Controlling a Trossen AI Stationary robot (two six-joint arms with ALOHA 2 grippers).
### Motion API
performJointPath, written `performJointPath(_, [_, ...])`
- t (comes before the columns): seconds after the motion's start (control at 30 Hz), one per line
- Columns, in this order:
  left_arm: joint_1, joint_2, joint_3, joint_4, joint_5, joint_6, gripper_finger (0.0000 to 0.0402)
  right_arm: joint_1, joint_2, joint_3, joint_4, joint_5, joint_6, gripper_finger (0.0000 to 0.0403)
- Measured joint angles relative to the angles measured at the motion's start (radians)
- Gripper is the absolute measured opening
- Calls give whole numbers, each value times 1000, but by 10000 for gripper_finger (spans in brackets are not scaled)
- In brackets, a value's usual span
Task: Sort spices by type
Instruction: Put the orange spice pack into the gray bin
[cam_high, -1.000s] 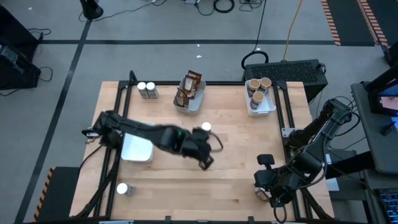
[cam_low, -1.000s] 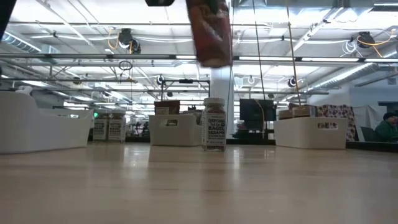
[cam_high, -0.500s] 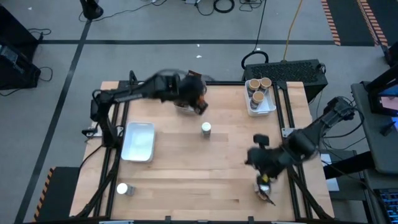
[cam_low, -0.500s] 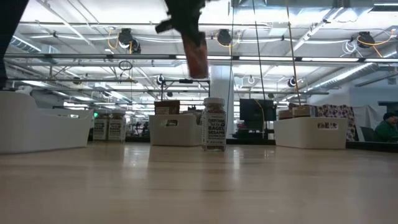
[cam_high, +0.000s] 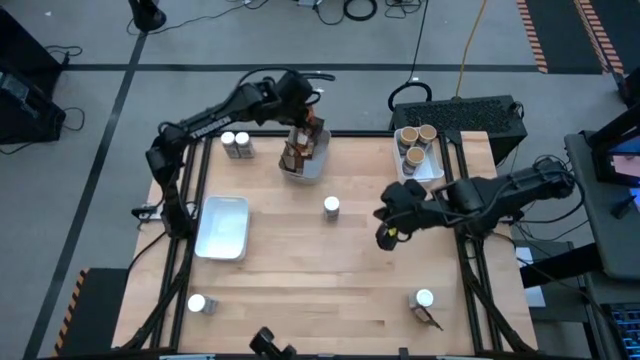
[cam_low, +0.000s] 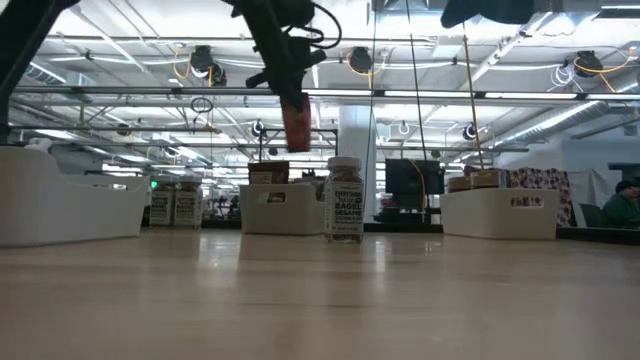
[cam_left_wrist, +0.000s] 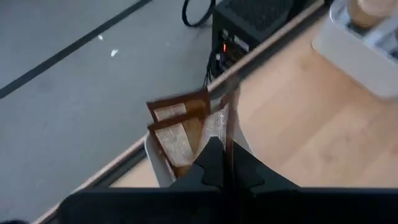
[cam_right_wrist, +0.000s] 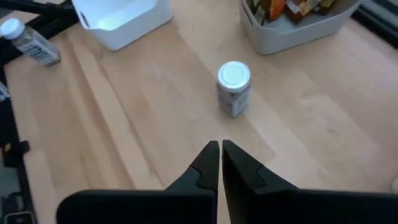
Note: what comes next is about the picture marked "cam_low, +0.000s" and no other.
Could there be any white-lidded glass spice jar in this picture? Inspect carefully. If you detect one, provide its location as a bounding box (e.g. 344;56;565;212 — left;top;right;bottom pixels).
323;155;366;245
149;174;175;229
172;174;204;230

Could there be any black hanging power cable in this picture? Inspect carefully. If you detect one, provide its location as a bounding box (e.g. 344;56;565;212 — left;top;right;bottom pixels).
404;0;430;224

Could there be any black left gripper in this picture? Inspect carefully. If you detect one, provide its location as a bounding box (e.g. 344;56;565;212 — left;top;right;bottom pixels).
243;35;330;115

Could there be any grey office chair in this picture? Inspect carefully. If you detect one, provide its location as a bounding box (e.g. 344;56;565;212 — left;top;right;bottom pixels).
578;201;607;229

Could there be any silver air duct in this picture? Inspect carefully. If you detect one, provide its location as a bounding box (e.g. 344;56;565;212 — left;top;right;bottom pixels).
24;54;97;89
492;82;640;147

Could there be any yellow hanging cable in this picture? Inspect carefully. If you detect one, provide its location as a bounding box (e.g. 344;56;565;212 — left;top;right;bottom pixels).
460;24;486;172

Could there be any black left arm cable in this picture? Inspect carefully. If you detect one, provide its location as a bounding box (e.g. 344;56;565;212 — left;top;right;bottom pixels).
298;1;344;51

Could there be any floral patterned cloth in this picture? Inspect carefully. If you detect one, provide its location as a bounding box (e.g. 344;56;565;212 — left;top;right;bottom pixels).
462;166;577;228

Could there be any white building column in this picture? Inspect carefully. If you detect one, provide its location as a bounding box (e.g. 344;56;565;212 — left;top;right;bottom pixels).
338;103;378;224

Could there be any metal ceiling rail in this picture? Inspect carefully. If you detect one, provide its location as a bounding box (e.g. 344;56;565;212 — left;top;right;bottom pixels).
0;85;640;102

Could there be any black ceiling cable reel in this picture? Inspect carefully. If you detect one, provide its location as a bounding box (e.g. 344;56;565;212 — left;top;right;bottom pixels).
188;44;228;88
348;46;374;75
573;49;605;79

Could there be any white cloth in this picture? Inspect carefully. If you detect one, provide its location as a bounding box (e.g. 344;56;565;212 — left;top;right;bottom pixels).
567;168;626;229

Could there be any white plastic storage bin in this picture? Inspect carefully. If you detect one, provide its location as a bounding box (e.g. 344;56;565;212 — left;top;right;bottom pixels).
239;181;327;237
0;138;152;250
439;187;560;241

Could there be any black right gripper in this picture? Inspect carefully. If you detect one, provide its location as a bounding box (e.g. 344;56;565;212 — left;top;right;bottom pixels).
438;0;537;30

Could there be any black monitor screen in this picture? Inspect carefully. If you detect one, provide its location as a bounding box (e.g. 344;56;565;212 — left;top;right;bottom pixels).
384;158;446;225

